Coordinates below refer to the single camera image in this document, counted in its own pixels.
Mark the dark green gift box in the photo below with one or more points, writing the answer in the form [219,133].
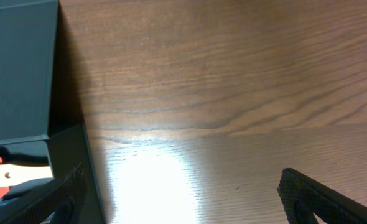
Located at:
[41,121]

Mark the orange scraper wooden handle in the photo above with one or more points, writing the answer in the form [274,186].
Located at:
[15,173]

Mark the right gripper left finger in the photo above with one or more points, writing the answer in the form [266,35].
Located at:
[62,199]

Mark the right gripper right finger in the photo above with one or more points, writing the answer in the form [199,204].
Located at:
[304,200]

